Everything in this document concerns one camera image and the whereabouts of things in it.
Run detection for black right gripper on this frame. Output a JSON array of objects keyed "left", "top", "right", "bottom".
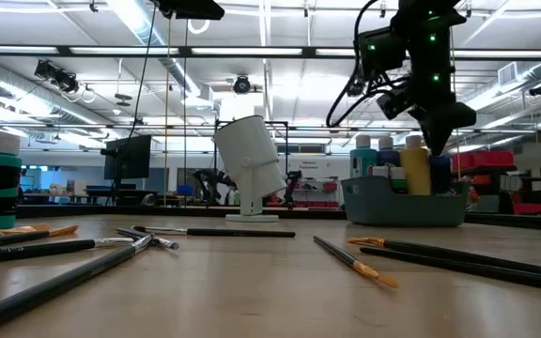
[{"left": 410, "top": 44, "right": 477, "bottom": 157}]

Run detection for large teal paint bottle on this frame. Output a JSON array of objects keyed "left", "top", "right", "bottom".
[{"left": 348, "top": 134, "right": 379, "bottom": 178}]

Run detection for long dark brush silver ferrule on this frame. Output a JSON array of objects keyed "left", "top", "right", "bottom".
[{"left": 0, "top": 233, "right": 155, "bottom": 335}]

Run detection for black brush gold ferrule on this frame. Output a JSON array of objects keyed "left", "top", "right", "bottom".
[{"left": 312, "top": 235, "right": 399, "bottom": 289}]

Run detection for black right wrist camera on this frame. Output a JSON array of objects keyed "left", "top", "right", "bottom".
[{"left": 376, "top": 87, "right": 415, "bottom": 121}]

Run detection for black ceiling camera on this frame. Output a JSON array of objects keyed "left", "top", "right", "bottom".
[
  {"left": 345, "top": 74, "right": 368, "bottom": 99},
  {"left": 232, "top": 74, "right": 252, "bottom": 95},
  {"left": 34, "top": 59, "right": 80, "bottom": 94}
]

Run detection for long thin black brush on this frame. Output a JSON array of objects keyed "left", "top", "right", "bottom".
[{"left": 359, "top": 246, "right": 541, "bottom": 296}]

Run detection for thin black brush orange bristles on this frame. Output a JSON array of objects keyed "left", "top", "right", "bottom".
[{"left": 0, "top": 223, "right": 80, "bottom": 252}]

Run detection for black aluminium rig frame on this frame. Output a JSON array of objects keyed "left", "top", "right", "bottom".
[{"left": 0, "top": 44, "right": 541, "bottom": 234}]

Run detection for red storage bin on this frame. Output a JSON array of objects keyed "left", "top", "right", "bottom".
[
  {"left": 451, "top": 149, "right": 515, "bottom": 171},
  {"left": 512, "top": 202, "right": 541, "bottom": 216}
]

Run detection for short brush silver ferrule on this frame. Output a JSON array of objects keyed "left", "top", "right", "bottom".
[{"left": 116, "top": 227, "right": 181, "bottom": 251}]

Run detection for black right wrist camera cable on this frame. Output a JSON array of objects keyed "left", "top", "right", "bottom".
[{"left": 325, "top": 0, "right": 379, "bottom": 129}]

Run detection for grey-blue plastic caddy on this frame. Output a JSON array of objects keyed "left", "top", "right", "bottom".
[{"left": 340, "top": 176, "right": 471, "bottom": 228}]

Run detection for black brush long silver ferrule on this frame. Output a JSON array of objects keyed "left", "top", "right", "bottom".
[{"left": 131, "top": 225, "right": 297, "bottom": 238}]

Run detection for black monitor on stand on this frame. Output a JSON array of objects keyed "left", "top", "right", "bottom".
[{"left": 100, "top": 134, "right": 153, "bottom": 207}]

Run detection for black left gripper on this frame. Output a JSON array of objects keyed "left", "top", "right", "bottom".
[{"left": 152, "top": 0, "right": 226, "bottom": 21}]

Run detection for large yellow paint bottle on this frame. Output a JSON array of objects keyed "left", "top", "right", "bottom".
[{"left": 399, "top": 134, "right": 434, "bottom": 196}]

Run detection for white hanging cable ring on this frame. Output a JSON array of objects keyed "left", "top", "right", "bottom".
[{"left": 187, "top": 18, "right": 211, "bottom": 36}]

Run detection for long black brush orange bristles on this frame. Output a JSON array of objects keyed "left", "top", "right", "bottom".
[{"left": 348, "top": 236, "right": 541, "bottom": 282}]

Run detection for black brush white lettering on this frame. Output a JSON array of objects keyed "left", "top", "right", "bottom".
[{"left": 0, "top": 236, "right": 135, "bottom": 268}]

